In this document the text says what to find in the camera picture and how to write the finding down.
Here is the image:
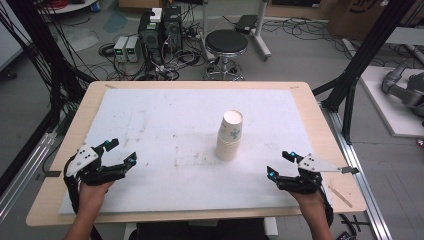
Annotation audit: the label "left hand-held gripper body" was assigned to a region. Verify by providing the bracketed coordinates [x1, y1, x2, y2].
[63, 143, 129, 187]

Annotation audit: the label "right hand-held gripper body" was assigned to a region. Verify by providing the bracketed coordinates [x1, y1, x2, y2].
[276, 152, 343, 195]

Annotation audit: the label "white paper cup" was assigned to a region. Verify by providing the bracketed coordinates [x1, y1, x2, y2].
[218, 109, 244, 143]

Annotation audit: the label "person's left hand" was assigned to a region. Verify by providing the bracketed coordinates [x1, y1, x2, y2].
[76, 179, 116, 218]

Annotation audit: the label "person's right hand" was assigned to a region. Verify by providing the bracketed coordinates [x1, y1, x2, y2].
[287, 189, 327, 219]

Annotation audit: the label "white foam mat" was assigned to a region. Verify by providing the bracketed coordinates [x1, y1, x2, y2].
[58, 87, 334, 216]

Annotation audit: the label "black parts on floor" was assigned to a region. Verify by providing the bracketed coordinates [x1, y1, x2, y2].
[335, 213, 372, 240]

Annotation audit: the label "person's dark clothing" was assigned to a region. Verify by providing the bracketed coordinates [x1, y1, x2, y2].
[128, 218, 272, 240]

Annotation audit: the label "white platform board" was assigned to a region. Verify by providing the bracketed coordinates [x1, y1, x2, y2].
[359, 65, 424, 139]

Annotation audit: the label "grey power supply unit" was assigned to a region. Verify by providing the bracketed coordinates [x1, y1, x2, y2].
[125, 35, 141, 64]
[112, 36, 130, 64]

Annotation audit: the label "black computer tower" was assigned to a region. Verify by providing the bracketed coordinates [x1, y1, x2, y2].
[162, 5, 184, 52]
[137, 11, 165, 65]

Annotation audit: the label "black round stool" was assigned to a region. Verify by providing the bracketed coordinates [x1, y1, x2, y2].
[203, 28, 250, 82]

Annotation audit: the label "small white box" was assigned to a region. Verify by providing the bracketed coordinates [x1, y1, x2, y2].
[149, 7, 164, 24]

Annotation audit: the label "black flat device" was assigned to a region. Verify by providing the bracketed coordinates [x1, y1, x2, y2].
[234, 14, 260, 35]

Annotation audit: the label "brown cardboard box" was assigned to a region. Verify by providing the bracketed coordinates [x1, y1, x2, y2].
[327, 0, 424, 42]

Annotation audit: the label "aluminium rail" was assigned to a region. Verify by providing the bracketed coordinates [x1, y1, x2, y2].
[320, 102, 394, 240]
[0, 130, 58, 223]

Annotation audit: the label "right hand-held gripper cable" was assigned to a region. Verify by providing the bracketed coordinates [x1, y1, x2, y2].
[316, 186, 335, 228]

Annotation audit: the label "tangle of floor cables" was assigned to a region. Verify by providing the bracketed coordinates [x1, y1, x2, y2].
[87, 19, 209, 82]

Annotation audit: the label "black frame with cables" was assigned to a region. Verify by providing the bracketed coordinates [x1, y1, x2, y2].
[0, 0, 98, 134]

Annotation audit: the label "black frame post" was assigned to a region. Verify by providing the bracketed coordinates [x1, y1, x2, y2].
[312, 0, 418, 145]

